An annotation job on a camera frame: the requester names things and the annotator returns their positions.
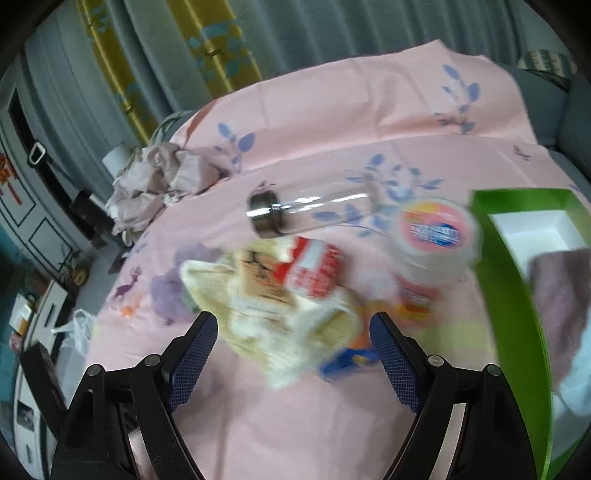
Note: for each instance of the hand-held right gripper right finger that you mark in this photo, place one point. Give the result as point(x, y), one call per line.
point(395, 364)

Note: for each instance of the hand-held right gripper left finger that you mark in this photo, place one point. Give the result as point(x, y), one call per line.
point(194, 360)

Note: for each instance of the cream and tan fuzzy cloth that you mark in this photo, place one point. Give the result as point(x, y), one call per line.
point(258, 337)

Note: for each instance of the green box with white inside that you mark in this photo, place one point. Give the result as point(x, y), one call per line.
point(508, 295)

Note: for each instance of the blue and orange carton box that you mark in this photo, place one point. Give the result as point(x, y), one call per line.
point(346, 362)

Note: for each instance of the beige snack packet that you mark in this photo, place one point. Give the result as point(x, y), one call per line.
point(261, 281)

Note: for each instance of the white plastic bag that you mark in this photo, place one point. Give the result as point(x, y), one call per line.
point(78, 330)

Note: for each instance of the red and white snack packet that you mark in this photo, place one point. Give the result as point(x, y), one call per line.
point(314, 272)

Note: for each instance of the plastic jar with pink lid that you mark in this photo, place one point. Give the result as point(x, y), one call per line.
point(434, 240)

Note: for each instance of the black box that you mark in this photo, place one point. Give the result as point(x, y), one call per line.
point(44, 387)

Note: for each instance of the mauve towel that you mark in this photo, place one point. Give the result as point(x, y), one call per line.
point(558, 304)

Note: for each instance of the glass bottle with metal cap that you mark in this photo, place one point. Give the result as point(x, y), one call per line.
point(304, 210)

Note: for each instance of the crumpled pale pink cloth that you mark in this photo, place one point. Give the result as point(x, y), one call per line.
point(157, 184)

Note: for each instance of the light blue cloth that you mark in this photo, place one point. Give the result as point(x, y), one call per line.
point(572, 406)

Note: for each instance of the grey panelled cabinet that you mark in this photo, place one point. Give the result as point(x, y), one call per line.
point(32, 212)

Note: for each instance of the pink floral bedsheet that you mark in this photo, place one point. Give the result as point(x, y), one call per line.
point(332, 138)

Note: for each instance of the yellow patterned curtain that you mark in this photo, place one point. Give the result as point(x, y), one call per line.
point(120, 69)

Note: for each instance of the grey cushion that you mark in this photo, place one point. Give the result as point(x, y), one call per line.
point(554, 92)

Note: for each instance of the grey curtain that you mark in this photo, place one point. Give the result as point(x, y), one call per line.
point(323, 32)

